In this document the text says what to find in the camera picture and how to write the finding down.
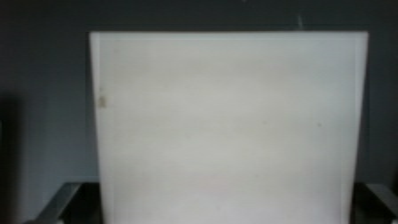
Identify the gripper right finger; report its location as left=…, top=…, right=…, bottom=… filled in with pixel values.
left=352, top=183, right=398, bottom=224

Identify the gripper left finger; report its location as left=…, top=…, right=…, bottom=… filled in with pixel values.
left=24, top=182, right=100, bottom=224

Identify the white cube block with tag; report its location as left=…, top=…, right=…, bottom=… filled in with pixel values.
left=90, top=31, right=368, bottom=224

